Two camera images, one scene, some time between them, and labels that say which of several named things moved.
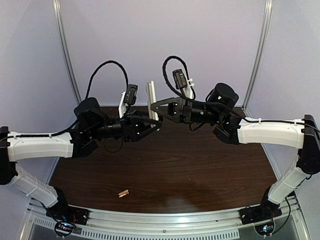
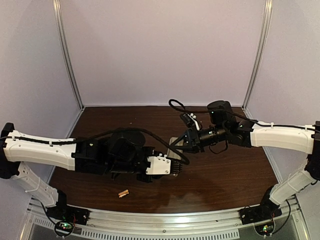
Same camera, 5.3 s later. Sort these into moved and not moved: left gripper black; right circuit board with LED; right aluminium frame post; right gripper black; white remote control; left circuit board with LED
Moved: white remote control; right gripper black; left gripper black
Not moved: left circuit board with LED; right circuit board with LED; right aluminium frame post
